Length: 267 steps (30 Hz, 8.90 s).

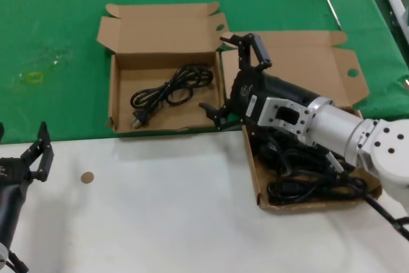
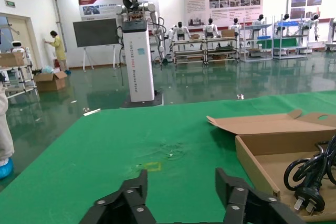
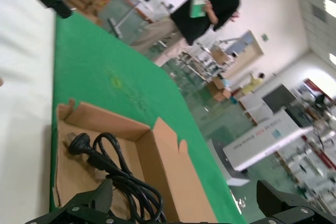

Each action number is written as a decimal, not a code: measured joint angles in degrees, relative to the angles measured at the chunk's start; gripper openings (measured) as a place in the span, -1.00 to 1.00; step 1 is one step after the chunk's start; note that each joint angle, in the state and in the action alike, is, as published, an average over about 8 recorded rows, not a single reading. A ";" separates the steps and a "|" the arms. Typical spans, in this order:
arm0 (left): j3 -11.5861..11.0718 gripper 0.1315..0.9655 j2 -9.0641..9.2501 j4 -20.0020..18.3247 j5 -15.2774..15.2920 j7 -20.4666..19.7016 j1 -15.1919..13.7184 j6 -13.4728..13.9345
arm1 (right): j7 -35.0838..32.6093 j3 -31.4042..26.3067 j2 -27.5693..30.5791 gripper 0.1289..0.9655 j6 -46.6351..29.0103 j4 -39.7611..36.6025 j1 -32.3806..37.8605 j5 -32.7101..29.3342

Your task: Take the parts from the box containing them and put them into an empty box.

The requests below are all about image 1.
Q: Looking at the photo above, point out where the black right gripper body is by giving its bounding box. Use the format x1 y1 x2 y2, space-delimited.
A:
229 68 321 125

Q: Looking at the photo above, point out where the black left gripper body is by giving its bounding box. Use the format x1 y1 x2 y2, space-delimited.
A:
0 157 33 249

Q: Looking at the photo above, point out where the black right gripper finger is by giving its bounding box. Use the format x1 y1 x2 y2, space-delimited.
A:
198 98 247 132
219 33 273 72

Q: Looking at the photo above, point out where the open brown cardboard box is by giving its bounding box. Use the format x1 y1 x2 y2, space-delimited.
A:
220 29 383 212
96 1 230 134

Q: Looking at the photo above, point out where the green table cloth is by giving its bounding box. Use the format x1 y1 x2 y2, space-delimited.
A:
0 0 409 144

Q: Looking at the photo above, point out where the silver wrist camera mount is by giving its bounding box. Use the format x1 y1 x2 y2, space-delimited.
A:
245 93 319 138

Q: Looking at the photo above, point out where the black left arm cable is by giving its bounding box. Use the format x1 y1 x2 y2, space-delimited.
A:
0 249 29 273

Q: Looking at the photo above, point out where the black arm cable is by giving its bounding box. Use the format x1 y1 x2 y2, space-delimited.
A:
325 151 409 242
0 249 29 273

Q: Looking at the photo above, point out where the grey metal frame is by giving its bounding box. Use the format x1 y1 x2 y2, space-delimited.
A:
385 0 409 43

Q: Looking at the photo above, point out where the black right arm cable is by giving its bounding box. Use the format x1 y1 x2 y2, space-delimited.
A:
325 151 409 242

